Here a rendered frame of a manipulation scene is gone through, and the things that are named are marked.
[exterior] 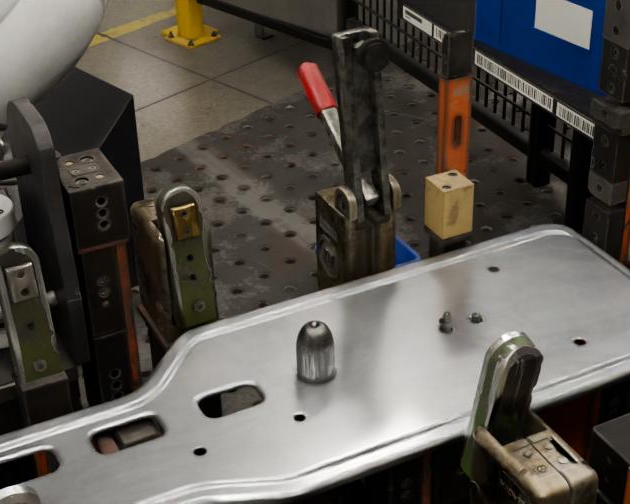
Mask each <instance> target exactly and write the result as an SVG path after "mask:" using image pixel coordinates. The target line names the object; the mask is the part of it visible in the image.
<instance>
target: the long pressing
mask: <svg viewBox="0 0 630 504"><path fill-rule="evenodd" d="M491 267H496V268H498V269H499V271H497V272H492V271H490V270H489V268H491ZM446 311H448V312H450V314H451V327H452V328H453V331H452V332H449V333H445V332H442V331H440V328H441V327H442V324H441V323H439V319H440V318H442V317H443V314H444V312H446ZM474 312H478V313H479V314H480V318H482V322H480V323H473V322H471V321H470V320H469V318H470V317H472V313H474ZM312 320H318V321H322V322H324V323H325V324H326V325H327V326H328V327H329V328H330V330H331V332H332V335H333V338H334V343H335V370H336V373H335V375H334V377H333V378H332V379H331V380H329V381H326V382H323V383H307V382H305V381H302V380H301V379H300V378H299V377H298V376H297V374H296V371H297V362H296V340H297V336H298V333H299V331H300V329H301V327H302V326H303V325H304V324H305V323H306V322H308V321H312ZM512 331H522V332H524V333H525V334H526V335H527V336H528V337H529V338H530V340H531V341H532V342H533V343H534V344H535V346H536V347H537V348H538V349H539V350H540V352H541V353H542V354H543V362H542V364H541V371H540V374H539V378H538V381H537V385H536V386H535V387H534V388H533V390H532V398H533V399H532V402H531V405H530V409H529V410H532V411H533V412H535V413H536V414H539V413H541V412H544V411H547V410H549V409H552V408H555V407H558V406H560V405H563V404H566V403H568V402H571V401H574V400H577V399H579V398H582V397H585V396H588V395H590V394H593V393H596V392H598V391H601V390H604V389H607V388H609V387H612V386H615V385H617V384H620V383H623V382H626V381H628V380H630V270H629V269H628V268H627V267H625V266H624V265H623V264H621V263H620V262H618V261H617V260H616V259H614V258H613V257H612V256H610V255H609V254H608V253H606V252H605V251H604V250H602V249H601V248H599V247H598V246H597V245H595V244H594V243H593V242H591V241H590V240H588V239H587V238H585V237H584V236H582V235H580V234H579V233H577V232H576V231H574V230H573V229H572V228H570V227H568V226H565V225H562V224H542V225H537V226H533V227H530V228H527V229H523V230H520V231H517V232H513V233H510V234H507V235H503V236H500V237H497V238H493V239H490V240H487V241H483V242H480V243H477V244H473V245H470V246H467V247H463V248H460V249H457V250H453V251H450V252H447V253H443V254H440V255H437V256H433V257H430V258H427V259H423V260H420V261H417V262H413V263H410V264H407V265H403V266H400V267H397V268H393V269H390V270H387V271H383V272H380V273H377V274H373V275H370V276H367V277H363V278H360V279H357V280H353V281H350V282H347V283H343V284H340V285H337V286H333V287H330V288H327V289H323V290H320V291H317V292H313V293H310V294H307V295H303V296H300V297H297V298H293V299H290V300H287V301H283V302H280V303H277V304H273V305H270V306H267V307H263V308H260V309H257V310H253V311H250V312H247V313H243V314H240V315H237V316H233V317H230V318H227V319H223V320H220V321H217V322H213V323H210V324H207V325H203V326H200V327H197V328H194V329H192V330H190V331H188V332H186V333H184V334H182V335H181V336H179V337H178V338H177V339H176V340H175V341H174V342H173V343H172V344H171V346H170V347H169V349H168V350H167V352H166V353H165V354H164V356H163V357H162V359H161V360H160V362H159V363H158V364H157V366H156V367H155V369H154V370H153V372H152V373H151V374H150V376H149V377H148V379H147V380H146V381H145V383H144V384H143V385H142V386H140V387H139V388H138V389H137V390H135V391H134V392H132V393H130V394H128V395H126V396H124V397H121V398H118V399H115V400H111V401H108V402H105V403H102V404H99V405H95V406H92V407H89V408H86V409H83V410H80V411H76V412H73V413H70V414H67V415H64V416H61V417H57V418H54V419H51V420H48V421H45V422H41V423H38V424H35V425H32V426H29V427H26V428H22V429H19V430H16V431H13V432H10V433H6V434H3V435H0V465H2V464H5V463H8V462H11V461H14V460H17V459H20V458H23V457H27V456H30V455H33V454H36V453H39V452H43V451H48V452H51V453H53V454H54V455H55V457H56V459H57V461H58V463H59V468H58V469H57V470H56V471H55V472H53V473H50V474H47V475H44V476H41V477H38V478H35V479H32V480H29V481H26V482H23V483H20V484H17V485H25V486H29V487H32V488H33V489H34V490H35V491H36V492H37V494H38V497H39V499H40V502H41V504H287V503H293V502H297V501H301V500H304V499H307V498H310V497H313V496H315V495H318V494H321V493H324V492H326V491H329V490H332V489H334V488H337V487H340V486H343V485H345V484H348V483H351V482H354V481H356V480H359V479H362V478H364V477H367V476H370V475H373V474H375V473H378V472H381V471H383V470H386V469H389V468H392V467H394V466H397V465H400V464H403V463H405V462H408V461H411V460H413V459H416V458H419V457H422V456H424V455H427V454H430V453H432V452H435V451H438V450H441V449H443V448H446V447H449V446H451V445H454V444H457V443H460V442H462V441H464V440H465V435H466V431H467V427H468V423H469V419H470V415H471V410H472V406H473V402H474V398H475V394H476V390H477V385H478V381H479V377H480V373H481V369H482V365H483V360H484V356H485V353H486V351H487V350H488V348H489V347H490V346H491V345H492V343H493V342H495V341H496V340H497V339H498V338H500V337H501V336H503V335H504V334H507V333H509V332H512ZM577 339H581V340H584V341H585V342H586V344H584V345H578V344H576V343H575V342H574V341H575V340H577ZM244 386H249V387H253V388H254V389H255V390H256V391H257V392H258V393H259V395H260V396H261V397H262V399H263V401H262V402H261V403H260V404H258V405H255V406H252V407H249V408H246V409H243V410H240V411H237V412H234V413H231V414H228V415H225V416H222V417H219V418H208V417H206V416H205V415H204V414H203V412H202V411H201V409H200V408H199V406H198V404H199V402H200V401H202V400H203V399H206V398H209V397H212V396H215V395H218V394H221V393H224V392H228V391H231V390H234V389H237V388H240V387H244ZM297 415H303V416H305V417H306V418H305V420H303V421H296V420H295V419H294V417H295V416H297ZM144 418H154V419H156V420H157V421H158V422H159V423H160V425H161V426H162V428H163V430H164V434H163V435H162V436H161V437H158V438H156V439H153V440H150V441H147V442H144V443H141V444H138V445H135V446H132V447H129V448H126V449H123V450H120V451H117V452H113V453H110V454H100V453H98V452H97V451H96V449H95V448H94V446H93V444H92V442H91V439H92V437H93V436H94V435H96V434H98V433H101V432H104V431H107V430H110V429H113V428H116V427H119V426H122V425H126V424H129V423H132V422H135V421H138V420H141V419H144ZM199 448H203V449H205V450H206V453H205V454H204V455H201V456H198V455H195V454H194V451H195V450H196V449H199Z"/></svg>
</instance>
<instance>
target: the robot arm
mask: <svg viewBox="0 0 630 504"><path fill-rule="evenodd" d="M107 2H108V0H0V138H1V140H2V142H3V145H4V152H3V155H2V160H1V161H5V160H10V159H13V156H12V150H11V144H10V138H9V133H8V126H7V104H8V102H9V101H12V100H16V99H21V98H28V100H29V101H30V103H31V104H33V106H34V105H36V104H37V103H38V102H39V101H40V100H41V99H43V98H44V97H45V96H46V95H47V94H48V93H49V92H50V91H51V90H52V89H53V88H54V87H55V86H56V85H57V84H58V83H59V82H60V81H61V80H62V79H63V78H64V77H65V76H66V75H67V74H68V73H69V72H70V71H71V69H72V68H73V67H74V66H75V65H76V64H77V63H78V61H79V60H80V59H81V58H82V56H83V55H84V53H85V52H86V50H87V49H88V47H89V45H90V44H91V42H92V40H93V38H94V36H95V34H96V32H97V30H98V28H99V25H100V23H101V20H102V17H103V15H104V12H105V9H106V6H107ZM1 161H0V162H1ZM7 189H8V192H9V195H11V200H12V203H13V206H14V212H15V218H16V226H17V225H18V223H19V221H20V220H21V218H22V217H23V215H22V209H21V204H20V198H19V192H18V186H17V185H11V186H7Z"/></svg>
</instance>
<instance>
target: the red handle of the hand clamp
mask: <svg viewBox="0 0 630 504"><path fill-rule="evenodd" d="M296 75H297V77H298V79H299V81H300V83H301V86H302V88H303V90H304V92H305V94H306V96H307V98H308V100H309V102H310V104H311V106H312V108H313V111H314V113H315V115H316V117H317V118H318V119H320V121H321V123H322V125H323V127H324V129H325V131H326V133H327V135H328V137H329V139H330V141H331V143H332V145H333V148H334V150H335V152H336V154H337V156H338V158H339V160H340V162H341V164H342V166H343V160H342V149H341V137H340V126H339V114H338V111H337V110H338V107H337V105H336V103H335V101H334V99H333V97H332V95H331V92H330V90H329V88H328V86H327V84H326V82H325V80H324V78H323V76H322V74H321V72H320V70H319V68H318V66H317V64H315V63H310V62H306V63H303V64H302V65H300V67H299V70H298V71H297V73H296ZM361 180H362V193H363V205H364V207H368V206H371V205H374V204H375V203H376V202H377V201H378V199H379V198H380V193H379V190H378V189H375V187H374V185H373V183H372V181H371V179H370V177H369V175H368V173H367V171H366V172H363V173H361Z"/></svg>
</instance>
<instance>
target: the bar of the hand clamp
mask: <svg viewBox="0 0 630 504"><path fill-rule="evenodd" d="M332 45H333V57H334V68H335V80H336V91H337V103H338V114H339V126H340V137H341V149H342V160H343V172H344V183H345V186H347V187H348V188H349V189H351V190H352V192H353V194H354V196H355V198H356V202H357V220H355V221H356V222H357V223H360V222H364V221H365V217H364V205H363V193H362V180H361V173H363V172H366V171H370V170H371V179H372V183H373V185H374V187H375V189H378V190H379V193H380V198H379V199H378V201H377V202H376V203H375V204H374V209H375V210H377V211H378V212H380V213H381V214H383V215H389V214H391V200H390V186H389V172H388V158H387V144H386V130H385V116H384V102H383V88H382V74H381V70H383V69H384V68H385V67H386V65H387V64H388V62H389V59H390V49H389V47H388V45H387V44H386V43H385V42H384V41H382V40H380V39H379V32H378V31H376V30H374V29H372V28H371V27H368V26H364V27H359V28H354V29H350V30H345V31H340V32H336V33H333V34H332Z"/></svg>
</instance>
